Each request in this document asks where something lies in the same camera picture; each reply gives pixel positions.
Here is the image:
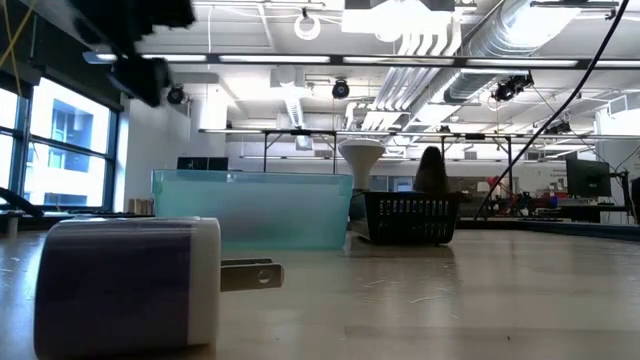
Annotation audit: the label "red desk lamp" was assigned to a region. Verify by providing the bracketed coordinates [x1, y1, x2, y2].
[485, 174, 507, 199]

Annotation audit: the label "black computer monitor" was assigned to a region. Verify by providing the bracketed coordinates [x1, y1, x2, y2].
[566, 158, 613, 199]

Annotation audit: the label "purple and white wall charger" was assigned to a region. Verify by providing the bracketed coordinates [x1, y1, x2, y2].
[33, 215, 285, 360]

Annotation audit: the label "yellow hanging cable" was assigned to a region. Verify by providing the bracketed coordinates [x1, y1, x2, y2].
[0, 0, 37, 99]

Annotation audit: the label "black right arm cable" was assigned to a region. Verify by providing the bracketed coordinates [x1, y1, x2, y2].
[473, 0, 631, 221]

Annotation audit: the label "teal translucent plastic bin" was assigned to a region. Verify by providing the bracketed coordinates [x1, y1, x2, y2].
[151, 168, 355, 251]

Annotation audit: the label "black metal gantry frame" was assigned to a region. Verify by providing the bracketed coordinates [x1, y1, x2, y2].
[439, 132, 515, 195]
[261, 128, 338, 174]

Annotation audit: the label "person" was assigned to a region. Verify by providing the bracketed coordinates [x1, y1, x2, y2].
[413, 145, 450, 195]

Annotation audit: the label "black slotted plastic basket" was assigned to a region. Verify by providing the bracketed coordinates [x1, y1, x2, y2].
[348, 190, 464, 247]

